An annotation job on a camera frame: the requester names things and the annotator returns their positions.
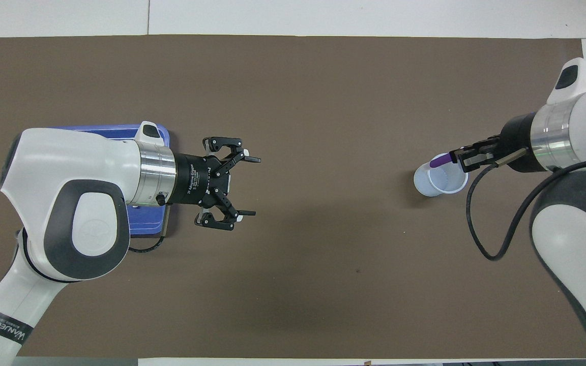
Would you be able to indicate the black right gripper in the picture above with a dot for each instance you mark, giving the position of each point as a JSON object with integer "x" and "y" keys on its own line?
{"x": 519, "y": 142}

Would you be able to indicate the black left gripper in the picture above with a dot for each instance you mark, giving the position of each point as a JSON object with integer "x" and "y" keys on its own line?
{"x": 196, "y": 178}

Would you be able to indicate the purple pen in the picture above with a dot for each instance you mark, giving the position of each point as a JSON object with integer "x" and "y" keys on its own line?
{"x": 440, "y": 160}

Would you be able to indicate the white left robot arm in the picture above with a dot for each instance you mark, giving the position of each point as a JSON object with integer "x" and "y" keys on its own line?
{"x": 69, "y": 157}

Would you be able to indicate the translucent plastic cup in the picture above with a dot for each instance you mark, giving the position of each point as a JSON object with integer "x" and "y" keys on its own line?
{"x": 440, "y": 183}

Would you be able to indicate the blue plastic tray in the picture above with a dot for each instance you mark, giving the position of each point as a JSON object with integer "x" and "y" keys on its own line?
{"x": 145, "y": 223}

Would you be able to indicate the brown table mat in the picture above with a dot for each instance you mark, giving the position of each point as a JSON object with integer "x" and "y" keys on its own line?
{"x": 323, "y": 279}

